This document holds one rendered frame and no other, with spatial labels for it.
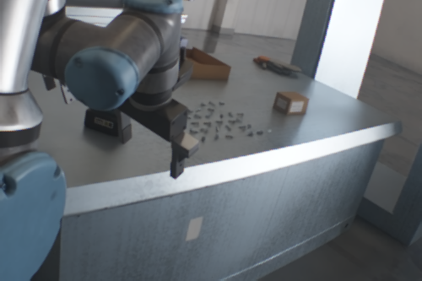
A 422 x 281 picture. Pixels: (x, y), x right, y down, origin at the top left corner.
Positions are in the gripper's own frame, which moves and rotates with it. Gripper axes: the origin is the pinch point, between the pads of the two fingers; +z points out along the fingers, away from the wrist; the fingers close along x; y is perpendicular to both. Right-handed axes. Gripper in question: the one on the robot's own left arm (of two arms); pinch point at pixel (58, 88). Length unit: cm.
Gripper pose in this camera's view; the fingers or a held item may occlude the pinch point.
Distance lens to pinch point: 115.2
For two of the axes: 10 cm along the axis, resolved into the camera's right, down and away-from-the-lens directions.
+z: 1.6, 8.6, 4.8
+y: 7.5, -4.3, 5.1
